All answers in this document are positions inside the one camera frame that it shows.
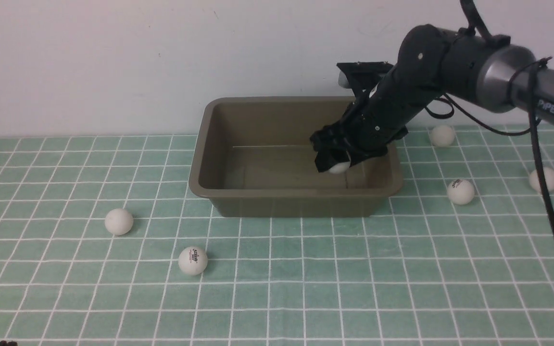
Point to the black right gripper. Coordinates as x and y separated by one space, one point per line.
372 121

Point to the small black object at edge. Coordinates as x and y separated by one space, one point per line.
8 343

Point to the white ball with small logo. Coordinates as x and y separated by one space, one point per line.
460 191

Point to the plain white ping-pong ball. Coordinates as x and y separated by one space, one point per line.
119 222

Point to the plain white ball edge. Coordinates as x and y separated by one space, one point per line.
549 179

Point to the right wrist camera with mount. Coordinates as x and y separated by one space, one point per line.
361 76

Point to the green checkered tablecloth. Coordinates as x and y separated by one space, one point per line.
421 271

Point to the olive green plastic bin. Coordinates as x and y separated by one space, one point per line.
254 158

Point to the white ball with red logo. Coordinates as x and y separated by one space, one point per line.
340 168

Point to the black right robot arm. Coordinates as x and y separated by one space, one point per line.
432 62

